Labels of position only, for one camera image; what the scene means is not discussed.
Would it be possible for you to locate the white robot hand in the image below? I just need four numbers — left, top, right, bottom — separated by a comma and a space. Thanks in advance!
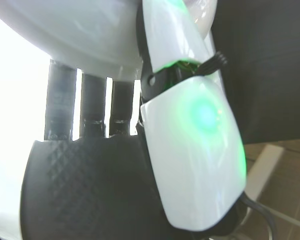
19, 0, 249, 240

